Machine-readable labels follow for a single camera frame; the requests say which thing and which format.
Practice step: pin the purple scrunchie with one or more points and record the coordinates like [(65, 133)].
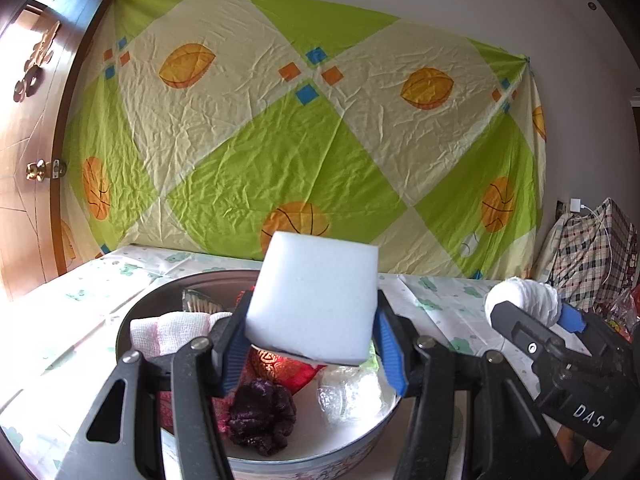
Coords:
[(260, 415)]

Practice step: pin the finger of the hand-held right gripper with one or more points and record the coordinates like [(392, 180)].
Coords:
[(522, 332), (574, 319)]

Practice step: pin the red embroidered pouch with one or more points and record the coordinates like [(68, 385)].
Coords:
[(275, 367)]

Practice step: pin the wooden door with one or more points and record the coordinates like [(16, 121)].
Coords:
[(25, 135)]

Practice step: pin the pink white knitted cloth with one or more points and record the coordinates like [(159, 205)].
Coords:
[(170, 332)]

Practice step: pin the red plastic bag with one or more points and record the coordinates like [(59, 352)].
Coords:
[(625, 310)]

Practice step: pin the brass door ornament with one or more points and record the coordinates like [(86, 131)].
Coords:
[(35, 62)]

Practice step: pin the clear plastic pack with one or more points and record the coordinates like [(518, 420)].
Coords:
[(350, 392)]

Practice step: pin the white charger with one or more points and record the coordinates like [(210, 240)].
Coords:
[(575, 206)]

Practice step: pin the white sponge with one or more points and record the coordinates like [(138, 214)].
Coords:
[(310, 300)]

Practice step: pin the brass door latch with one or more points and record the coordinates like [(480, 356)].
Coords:
[(45, 170)]

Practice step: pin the wall socket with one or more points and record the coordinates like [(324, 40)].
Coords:
[(562, 208)]

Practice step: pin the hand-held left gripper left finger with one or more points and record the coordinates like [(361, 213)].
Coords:
[(232, 360)]

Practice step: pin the cotton swab packet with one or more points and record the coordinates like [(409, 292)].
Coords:
[(200, 305)]

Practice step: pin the plaid bag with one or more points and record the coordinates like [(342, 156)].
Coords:
[(580, 255)]

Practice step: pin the white floral tablecloth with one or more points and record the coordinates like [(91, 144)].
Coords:
[(75, 310)]

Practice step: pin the round metal tin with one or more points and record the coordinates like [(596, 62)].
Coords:
[(310, 435)]

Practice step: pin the white fluffy ball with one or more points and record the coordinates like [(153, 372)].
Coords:
[(525, 295)]

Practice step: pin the green cream printed bedsheet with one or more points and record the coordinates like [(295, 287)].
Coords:
[(300, 160)]

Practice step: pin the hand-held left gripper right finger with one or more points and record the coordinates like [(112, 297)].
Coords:
[(390, 355)]

